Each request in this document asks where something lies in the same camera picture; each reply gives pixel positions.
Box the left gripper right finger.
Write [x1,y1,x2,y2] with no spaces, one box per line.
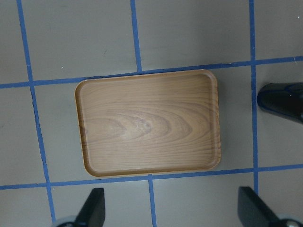
[238,186,286,227]

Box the wooden tray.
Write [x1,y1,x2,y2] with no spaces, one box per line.
[74,70,221,177]

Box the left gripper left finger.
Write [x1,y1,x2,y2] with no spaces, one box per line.
[75,188,105,227]

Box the dark wine bottle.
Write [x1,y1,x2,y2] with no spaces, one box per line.
[257,82,303,123]

